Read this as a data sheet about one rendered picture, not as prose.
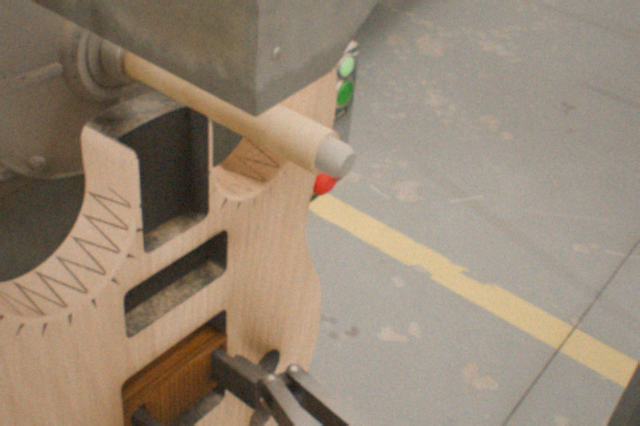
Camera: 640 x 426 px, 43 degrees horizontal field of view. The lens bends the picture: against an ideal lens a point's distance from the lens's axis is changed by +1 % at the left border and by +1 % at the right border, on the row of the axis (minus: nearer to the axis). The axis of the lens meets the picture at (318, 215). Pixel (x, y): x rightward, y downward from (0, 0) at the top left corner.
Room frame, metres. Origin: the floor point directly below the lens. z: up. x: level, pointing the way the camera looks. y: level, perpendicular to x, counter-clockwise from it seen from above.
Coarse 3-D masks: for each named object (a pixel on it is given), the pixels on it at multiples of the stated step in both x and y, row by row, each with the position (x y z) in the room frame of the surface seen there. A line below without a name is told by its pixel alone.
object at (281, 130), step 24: (144, 72) 0.52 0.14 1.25; (168, 72) 0.51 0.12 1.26; (192, 96) 0.49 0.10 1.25; (216, 120) 0.48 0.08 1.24; (240, 120) 0.46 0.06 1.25; (264, 120) 0.46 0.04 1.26; (288, 120) 0.45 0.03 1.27; (312, 120) 0.46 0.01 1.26; (264, 144) 0.45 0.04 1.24; (288, 144) 0.44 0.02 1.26; (312, 144) 0.43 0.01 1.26; (312, 168) 0.43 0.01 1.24
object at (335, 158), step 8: (328, 144) 0.44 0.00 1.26; (336, 144) 0.44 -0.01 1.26; (344, 144) 0.44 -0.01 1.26; (320, 152) 0.43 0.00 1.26; (328, 152) 0.43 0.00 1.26; (336, 152) 0.43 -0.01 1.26; (344, 152) 0.43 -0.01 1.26; (352, 152) 0.43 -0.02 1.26; (320, 160) 0.43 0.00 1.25; (328, 160) 0.43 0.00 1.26; (336, 160) 0.43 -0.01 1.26; (344, 160) 0.43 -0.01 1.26; (352, 160) 0.43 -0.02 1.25; (320, 168) 0.43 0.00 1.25; (328, 168) 0.42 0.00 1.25; (336, 168) 0.42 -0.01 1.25; (344, 168) 0.43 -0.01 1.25; (352, 168) 0.44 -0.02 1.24; (336, 176) 0.43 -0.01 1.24; (344, 176) 0.43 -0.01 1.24
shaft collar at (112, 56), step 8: (104, 40) 0.54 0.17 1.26; (104, 48) 0.53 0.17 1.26; (112, 48) 0.53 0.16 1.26; (120, 48) 0.53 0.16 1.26; (104, 56) 0.53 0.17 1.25; (112, 56) 0.53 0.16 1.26; (120, 56) 0.53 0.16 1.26; (104, 64) 0.53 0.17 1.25; (112, 64) 0.53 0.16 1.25; (120, 64) 0.53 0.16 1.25; (112, 72) 0.53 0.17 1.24; (120, 72) 0.53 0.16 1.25; (128, 80) 0.53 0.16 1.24; (136, 80) 0.54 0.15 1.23
